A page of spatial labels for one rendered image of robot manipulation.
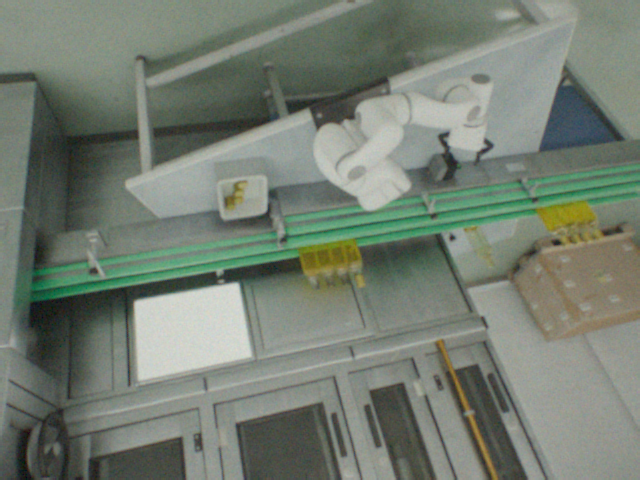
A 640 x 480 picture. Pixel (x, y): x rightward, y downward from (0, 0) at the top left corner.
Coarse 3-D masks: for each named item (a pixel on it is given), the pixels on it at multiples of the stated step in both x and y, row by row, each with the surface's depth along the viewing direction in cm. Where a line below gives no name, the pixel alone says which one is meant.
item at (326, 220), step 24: (624, 168) 204; (456, 192) 186; (480, 192) 187; (504, 192) 189; (552, 192) 191; (312, 216) 172; (336, 216) 174; (360, 216) 174; (384, 216) 175; (408, 216) 177
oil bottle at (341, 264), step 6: (336, 240) 180; (330, 246) 179; (336, 246) 179; (342, 246) 179; (330, 252) 178; (336, 252) 177; (342, 252) 178; (336, 258) 176; (342, 258) 176; (336, 264) 174; (342, 264) 175; (348, 264) 176; (336, 270) 175; (342, 270) 175
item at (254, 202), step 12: (228, 180) 152; (240, 180) 154; (252, 180) 166; (264, 180) 157; (228, 192) 168; (252, 192) 172; (264, 192) 162; (240, 204) 173; (252, 204) 173; (264, 204) 168; (228, 216) 170; (240, 216) 171
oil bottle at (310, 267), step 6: (300, 246) 177; (306, 246) 178; (312, 246) 178; (300, 252) 177; (306, 252) 176; (312, 252) 177; (300, 258) 179; (306, 258) 175; (312, 258) 175; (306, 264) 173; (312, 264) 174; (306, 270) 172; (312, 270) 172; (318, 270) 173; (306, 276) 174; (312, 276) 172; (318, 276) 174
